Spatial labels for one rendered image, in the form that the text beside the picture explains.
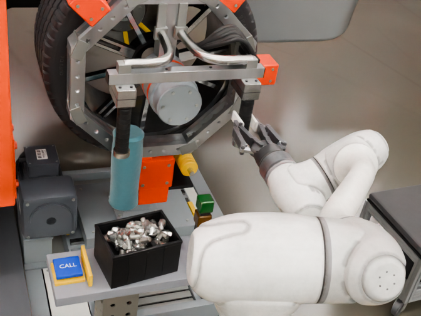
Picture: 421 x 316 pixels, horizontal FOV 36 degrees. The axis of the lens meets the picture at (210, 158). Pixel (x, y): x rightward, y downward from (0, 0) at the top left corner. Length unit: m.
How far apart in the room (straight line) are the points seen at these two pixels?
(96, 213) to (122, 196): 0.43
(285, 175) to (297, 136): 1.85
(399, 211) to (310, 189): 1.01
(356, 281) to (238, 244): 0.17
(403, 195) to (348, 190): 1.27
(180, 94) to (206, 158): 1.35
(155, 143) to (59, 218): 0.41
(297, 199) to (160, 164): 0.67
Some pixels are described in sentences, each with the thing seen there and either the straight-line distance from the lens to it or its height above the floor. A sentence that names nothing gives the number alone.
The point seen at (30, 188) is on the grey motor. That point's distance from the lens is 2.17.
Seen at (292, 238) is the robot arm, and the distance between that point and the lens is 0.94.
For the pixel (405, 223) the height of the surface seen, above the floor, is 0.34.
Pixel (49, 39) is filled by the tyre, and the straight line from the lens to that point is 1.87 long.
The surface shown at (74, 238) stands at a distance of 2.34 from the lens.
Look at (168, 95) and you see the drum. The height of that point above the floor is 0.88.
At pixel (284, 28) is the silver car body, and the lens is 2.49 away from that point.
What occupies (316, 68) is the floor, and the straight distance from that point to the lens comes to 4.14.
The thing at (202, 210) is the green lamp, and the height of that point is 0.63.
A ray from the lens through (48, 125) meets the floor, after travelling 3.23.
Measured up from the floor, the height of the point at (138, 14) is 0.84.
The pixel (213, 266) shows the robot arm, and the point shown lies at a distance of 0.94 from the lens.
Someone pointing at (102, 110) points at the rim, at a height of 0.70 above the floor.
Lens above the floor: 1.74
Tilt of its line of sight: 34 degrees down
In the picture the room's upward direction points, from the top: 9 degrees clockwise
